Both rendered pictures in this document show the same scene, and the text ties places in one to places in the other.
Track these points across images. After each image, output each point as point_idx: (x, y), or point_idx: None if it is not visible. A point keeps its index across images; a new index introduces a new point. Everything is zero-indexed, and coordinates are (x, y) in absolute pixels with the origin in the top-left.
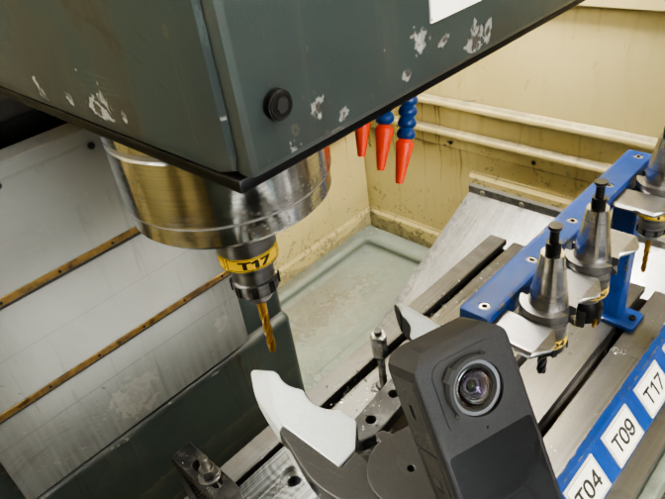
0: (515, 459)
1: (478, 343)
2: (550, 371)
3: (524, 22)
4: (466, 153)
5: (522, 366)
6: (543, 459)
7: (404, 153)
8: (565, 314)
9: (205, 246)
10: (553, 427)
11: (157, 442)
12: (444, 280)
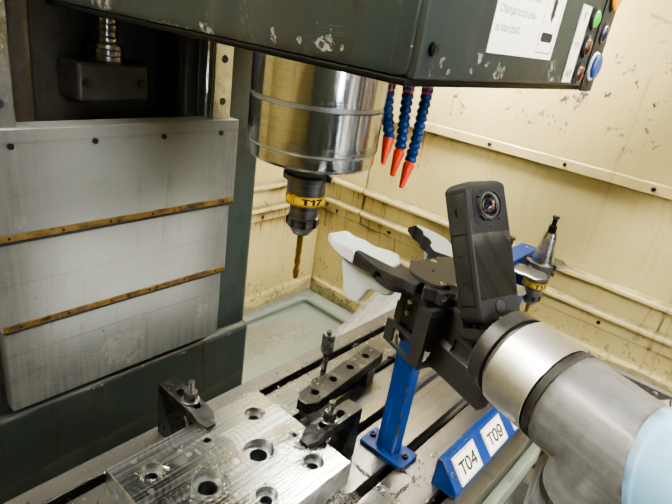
0: (499, 248)
1: (492, 186)
2: (446, 392)
3: (516, 78)
4: (399, 243)
5: (426, 386)
6: (511, 255)
7: (408, 169)
8: None
9: (303, 168)
10: (445, 426)
11: (123, 396)
12: (373, 322)
